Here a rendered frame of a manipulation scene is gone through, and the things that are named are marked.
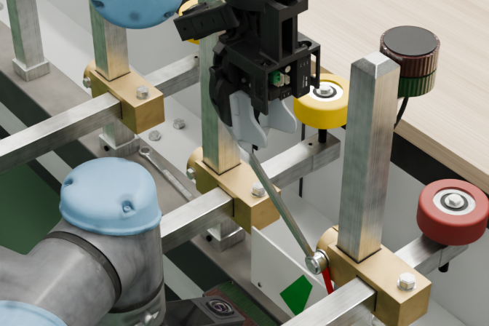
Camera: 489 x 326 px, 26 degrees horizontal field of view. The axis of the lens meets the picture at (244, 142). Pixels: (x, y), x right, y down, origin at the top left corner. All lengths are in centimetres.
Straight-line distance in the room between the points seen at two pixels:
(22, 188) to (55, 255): 186
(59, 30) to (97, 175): 123
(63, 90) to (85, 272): 98
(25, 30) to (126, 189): 95
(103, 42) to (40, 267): 73
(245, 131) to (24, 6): 70
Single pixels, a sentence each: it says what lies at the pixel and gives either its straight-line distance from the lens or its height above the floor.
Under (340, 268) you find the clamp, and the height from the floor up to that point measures 85.
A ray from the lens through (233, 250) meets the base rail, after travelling 144.
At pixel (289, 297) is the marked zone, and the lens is 133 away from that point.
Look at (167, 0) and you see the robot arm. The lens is 81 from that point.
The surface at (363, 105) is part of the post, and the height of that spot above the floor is 108.
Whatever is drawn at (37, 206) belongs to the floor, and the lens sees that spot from 259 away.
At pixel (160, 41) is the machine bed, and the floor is 72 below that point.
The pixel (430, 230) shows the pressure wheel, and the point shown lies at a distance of 122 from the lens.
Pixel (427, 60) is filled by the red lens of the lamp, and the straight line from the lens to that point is 106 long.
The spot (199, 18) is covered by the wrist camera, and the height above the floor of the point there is 115.
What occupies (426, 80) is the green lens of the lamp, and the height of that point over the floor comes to 110.
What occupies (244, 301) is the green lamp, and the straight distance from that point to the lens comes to 137.
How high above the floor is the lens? 171
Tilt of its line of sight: 39 degrees down
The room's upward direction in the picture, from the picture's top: straight up
